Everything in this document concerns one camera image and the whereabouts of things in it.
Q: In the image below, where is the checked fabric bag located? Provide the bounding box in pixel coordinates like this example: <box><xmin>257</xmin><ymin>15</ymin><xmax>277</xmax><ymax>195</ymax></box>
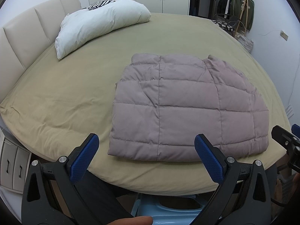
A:
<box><xmin>237</xmin><ymin>34</ymin><xmax>254</xmax><ymax>52</ymax></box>

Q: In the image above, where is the white nightstand with drawers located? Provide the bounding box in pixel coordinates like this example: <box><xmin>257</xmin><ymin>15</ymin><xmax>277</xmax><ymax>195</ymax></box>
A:
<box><xmin>0</xmin><ymin>138</ymin><xmax>32</xmax><ymax>194</ymax></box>

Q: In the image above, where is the wooden clothes rack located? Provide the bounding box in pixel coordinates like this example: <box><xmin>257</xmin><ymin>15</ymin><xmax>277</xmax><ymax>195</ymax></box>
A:
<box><xmin>234</xmin><ymin>0</ymin><xmax>250</xmax><ymax>38</ymax></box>

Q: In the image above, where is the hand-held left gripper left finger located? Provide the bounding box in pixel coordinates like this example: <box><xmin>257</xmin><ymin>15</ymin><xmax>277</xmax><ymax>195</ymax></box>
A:
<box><xmin>21</xmin><ymin>133</ymin><xmax>134</xmax><ymax>225</ymax></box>

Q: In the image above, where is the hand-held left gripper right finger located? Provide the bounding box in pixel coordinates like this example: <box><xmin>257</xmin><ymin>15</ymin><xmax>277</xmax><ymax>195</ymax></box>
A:
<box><xmin>190</xmin><ymin>133</ymin><xmax>278</xmax><ymax>225</ymax></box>

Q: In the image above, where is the white pillow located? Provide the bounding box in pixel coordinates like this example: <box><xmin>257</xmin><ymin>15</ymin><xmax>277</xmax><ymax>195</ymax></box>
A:
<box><xmin>55</xmin><ymin>0</ymin><xmax>152</xmax><ymax>60</ymax></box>

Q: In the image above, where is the white wall cable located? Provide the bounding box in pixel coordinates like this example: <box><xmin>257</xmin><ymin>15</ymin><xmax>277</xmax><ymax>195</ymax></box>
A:
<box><xmin>258</xmin><ymin>29</ymin><xmax>282</xmax><ymax>37</ymax></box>

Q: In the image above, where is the person's left hand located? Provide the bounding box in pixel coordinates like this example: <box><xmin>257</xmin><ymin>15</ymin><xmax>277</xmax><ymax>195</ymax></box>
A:
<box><xmin>104</xmin><ymin>216</ymin><xmax>154</xmax><ymax>225</ymax></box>

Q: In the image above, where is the mauve quilted hooded jacket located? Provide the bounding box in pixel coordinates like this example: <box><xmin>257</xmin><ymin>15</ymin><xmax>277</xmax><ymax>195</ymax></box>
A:
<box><xmin>107</xmin><ymin>53</ymin><xmax>270</xmax><ymax>162</ymax></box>

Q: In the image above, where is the light blue plastic stool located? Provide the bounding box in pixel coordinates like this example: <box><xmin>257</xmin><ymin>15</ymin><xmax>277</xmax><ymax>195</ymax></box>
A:
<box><xmin>131</xmin><ymin>193</ymin><xmax>207</xmax><ymax>225</ymax></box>

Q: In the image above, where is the bed with olive sheet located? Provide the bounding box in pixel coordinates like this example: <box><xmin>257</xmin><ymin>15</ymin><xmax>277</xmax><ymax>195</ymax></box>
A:
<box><xmin>0</xmin><ymin>12</ymin><xmax>292</xmax><ymax>196</ymax></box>

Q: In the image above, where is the black hanging jacket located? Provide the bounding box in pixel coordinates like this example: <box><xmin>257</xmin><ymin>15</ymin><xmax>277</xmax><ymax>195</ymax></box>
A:
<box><xmin>217</xmin><ymin>0</ymin><xmax>235</xmax><ymax>17</ymax></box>

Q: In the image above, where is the black white striped cloth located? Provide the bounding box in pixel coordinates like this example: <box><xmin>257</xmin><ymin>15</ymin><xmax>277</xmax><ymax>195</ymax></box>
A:
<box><xmin>88</xmin><ymin>0</ymin><xmax>116</xmax><ymax>11</ymax></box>

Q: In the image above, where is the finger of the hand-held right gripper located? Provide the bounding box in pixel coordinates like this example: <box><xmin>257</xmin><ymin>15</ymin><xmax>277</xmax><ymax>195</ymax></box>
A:
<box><xmin>271</xmin><ymin>125</ymin><xmax>296</xmax><ymax>150</ymax></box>

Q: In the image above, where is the black white patterned cloth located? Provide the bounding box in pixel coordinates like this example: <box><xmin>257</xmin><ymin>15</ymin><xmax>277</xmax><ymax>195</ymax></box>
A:
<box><xmin>212</xmin><ymin>20</ymin><xmax>235</xmax><ymax>32</ymax></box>

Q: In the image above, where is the beige padded headboard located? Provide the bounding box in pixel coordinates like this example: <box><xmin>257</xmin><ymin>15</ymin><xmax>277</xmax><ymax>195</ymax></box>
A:
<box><xmin>0</xmin><ymin>0</ymin><xmax>82</xmax><ymax>104</ymax></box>

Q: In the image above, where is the green hanging garment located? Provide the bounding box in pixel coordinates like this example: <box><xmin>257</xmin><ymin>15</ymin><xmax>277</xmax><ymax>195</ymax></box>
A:
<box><xmin>228</xmin><ymin>0</ymin><xmax>255</xmax><ymax>31</ymax></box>

